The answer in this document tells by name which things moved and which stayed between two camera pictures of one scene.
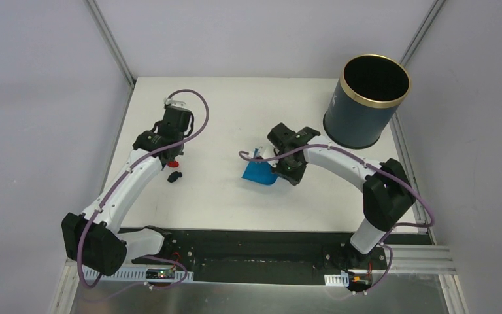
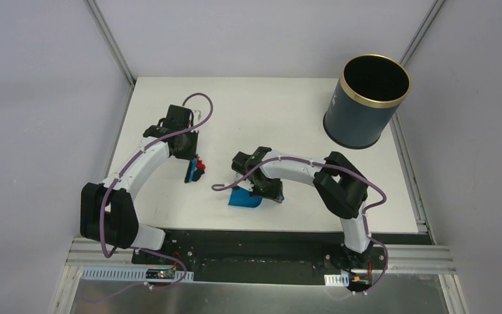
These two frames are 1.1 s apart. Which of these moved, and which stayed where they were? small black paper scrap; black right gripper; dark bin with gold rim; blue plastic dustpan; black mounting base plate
Moved: blue plastic dustpan; black right gripper; small black paper scrap
Stayed: black mounting base plate; dark bin with gold rim
